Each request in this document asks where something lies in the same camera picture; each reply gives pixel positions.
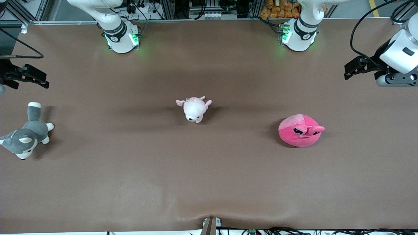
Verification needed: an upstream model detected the round pink plush toy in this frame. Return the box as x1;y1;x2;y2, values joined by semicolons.
278;114;325;148

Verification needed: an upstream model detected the grey white plush husky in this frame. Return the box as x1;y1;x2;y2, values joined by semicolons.
0;102;55;160

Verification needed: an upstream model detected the pale pink plush dog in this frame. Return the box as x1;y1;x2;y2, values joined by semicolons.
176;96;212;124

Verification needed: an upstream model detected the brown table cover cloth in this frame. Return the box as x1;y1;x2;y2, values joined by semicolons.
0;18;418;234

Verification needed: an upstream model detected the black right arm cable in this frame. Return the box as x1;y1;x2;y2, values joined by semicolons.
0;28;44;59

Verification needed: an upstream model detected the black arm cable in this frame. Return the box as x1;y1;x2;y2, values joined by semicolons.
350;0;401;66
0;28;44;59

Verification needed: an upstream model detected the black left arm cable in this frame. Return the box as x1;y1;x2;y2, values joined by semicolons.
350;0;401;66

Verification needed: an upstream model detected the brown camera mount post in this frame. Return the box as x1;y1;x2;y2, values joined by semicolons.
201;216;222;235

